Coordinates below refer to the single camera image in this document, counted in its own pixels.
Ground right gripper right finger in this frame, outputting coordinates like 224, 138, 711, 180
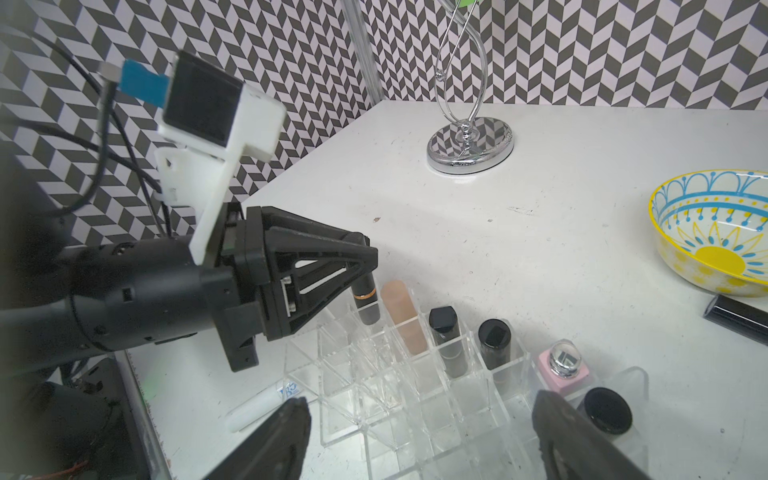
532, 390, 649, 480

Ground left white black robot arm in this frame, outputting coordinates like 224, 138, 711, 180
1, 152, 378, 479

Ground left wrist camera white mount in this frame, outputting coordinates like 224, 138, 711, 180
119, 51, 287, 265

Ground white lip balm tube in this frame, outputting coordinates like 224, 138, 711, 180
225, 380, 303, 433

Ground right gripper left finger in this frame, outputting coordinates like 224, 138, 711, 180
204, 397, 312, 480

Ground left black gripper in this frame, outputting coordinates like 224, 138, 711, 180
201, 201, 378, 372

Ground chrome stand with green discs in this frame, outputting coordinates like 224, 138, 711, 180
425, 0, 516, 176

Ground yellow blue patterned bowl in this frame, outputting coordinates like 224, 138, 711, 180
648, 169, 767, 297

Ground clear acrylic lipstick organizer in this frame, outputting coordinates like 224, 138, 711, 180
283, 304, 649, 479

